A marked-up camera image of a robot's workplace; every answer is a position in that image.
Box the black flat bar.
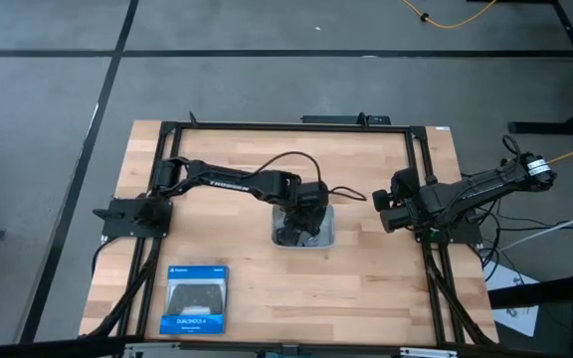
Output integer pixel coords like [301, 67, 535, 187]
[486, 271, 573, 310]

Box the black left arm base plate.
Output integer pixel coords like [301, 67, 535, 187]
[93, 196, 174, 240]

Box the black floor cables bundle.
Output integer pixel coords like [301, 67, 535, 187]
[477, 201, 573, 283]

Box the yellow floor cable with clip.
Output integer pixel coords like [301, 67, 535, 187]
[399, 0, 497, 30]

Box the white floor cable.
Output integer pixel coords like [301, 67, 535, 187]
[496, 204, 573, 254]

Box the black aluminium table frame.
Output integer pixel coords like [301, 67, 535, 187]
[81, 111, 499, 355]

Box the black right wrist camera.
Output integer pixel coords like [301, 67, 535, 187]
[371, 188, 393, 214]

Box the silver bracket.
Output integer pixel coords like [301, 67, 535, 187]
[399, 346, 460, 358]

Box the grey plastic tray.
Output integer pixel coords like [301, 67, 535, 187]
[271, 203, 337, 251]

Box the black bracket on frame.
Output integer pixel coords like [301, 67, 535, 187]
[300, 111, 393, 126]

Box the black left arm wire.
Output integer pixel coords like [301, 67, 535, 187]
[246, 150, 368, 203]

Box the blue DualShock controller box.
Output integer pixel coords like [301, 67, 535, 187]
[158, 265, 230, 336]

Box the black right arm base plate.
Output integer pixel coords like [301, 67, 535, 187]
[412, 218, 483, 246]

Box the white printed paper sheet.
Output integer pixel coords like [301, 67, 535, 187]
[481, 260, 541, 338]

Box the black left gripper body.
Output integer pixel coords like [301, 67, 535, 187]
[286, 179, 331, 219]

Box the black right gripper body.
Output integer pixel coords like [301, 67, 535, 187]
[379, 205, 413, 235]

